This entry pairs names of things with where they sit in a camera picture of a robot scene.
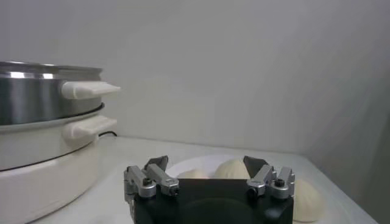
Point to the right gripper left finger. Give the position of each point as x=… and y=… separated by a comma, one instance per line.
x=158, y=177

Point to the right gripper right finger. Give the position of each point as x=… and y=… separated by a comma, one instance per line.
x=262, y=178

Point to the white steamed baozi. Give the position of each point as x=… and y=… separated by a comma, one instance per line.
x=307, y=201
x=230, y=170
x=192, y=175

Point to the stainless steel steamer basket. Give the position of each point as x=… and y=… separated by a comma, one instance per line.
x=30, y=97

